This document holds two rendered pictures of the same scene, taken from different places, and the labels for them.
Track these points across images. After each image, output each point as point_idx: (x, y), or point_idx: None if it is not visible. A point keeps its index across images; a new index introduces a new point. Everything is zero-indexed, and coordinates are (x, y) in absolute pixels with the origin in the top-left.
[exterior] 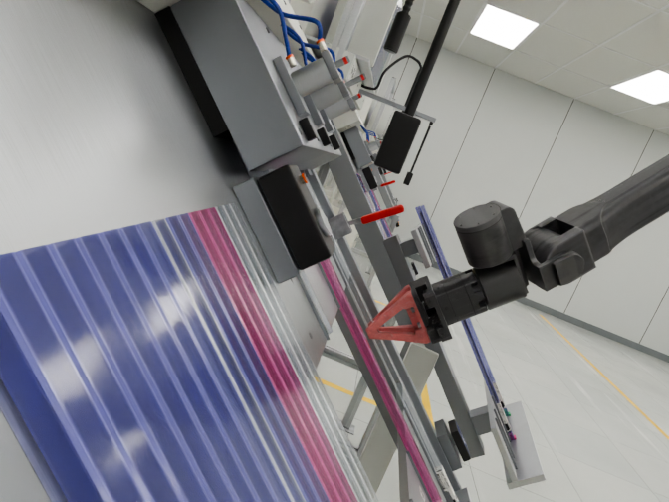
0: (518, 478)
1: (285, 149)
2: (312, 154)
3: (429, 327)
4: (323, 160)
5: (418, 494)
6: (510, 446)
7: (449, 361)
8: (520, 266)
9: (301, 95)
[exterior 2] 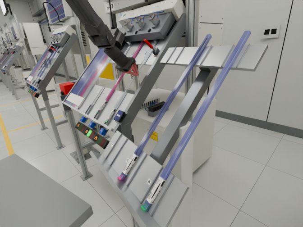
0: (102, 155)
1: None
2: (132, 36)
3: None
4: (150, 35)
5: (107, 92)
6: (113, 158)
7: (171, 134)
8: None
9: (128, 29)
